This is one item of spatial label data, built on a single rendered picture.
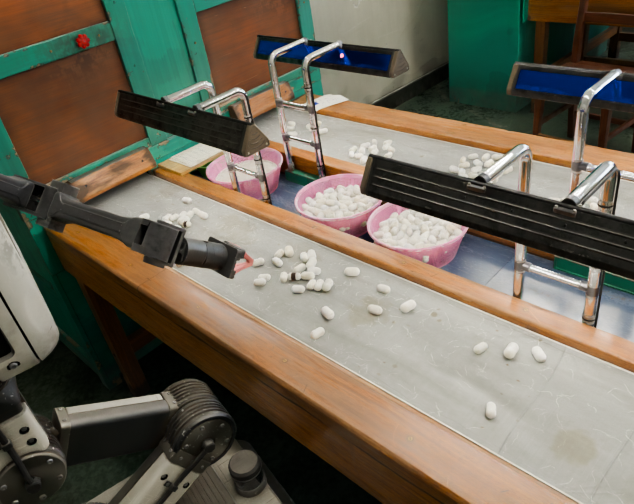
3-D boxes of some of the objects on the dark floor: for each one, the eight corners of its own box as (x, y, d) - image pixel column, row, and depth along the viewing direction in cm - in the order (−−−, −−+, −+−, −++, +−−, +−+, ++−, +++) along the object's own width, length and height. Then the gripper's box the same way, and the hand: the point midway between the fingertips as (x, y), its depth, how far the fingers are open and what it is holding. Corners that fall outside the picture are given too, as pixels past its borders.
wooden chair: (525, 162, 329) (535, -9, 278) (568, 134, 349) (584, -30, 298) (600, 183, 298) (627, -4, 248) (642, 152, 318) (675, -28, 268)
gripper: (179, 261, 123) (234, 269, 135) (207, 277, 117) (262, 284, 129) (189, 230, 123) (243, 241, 134) (217, 245, 116) (271, 255, 128)
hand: (249, 262), depth 131 cm, fingers closed
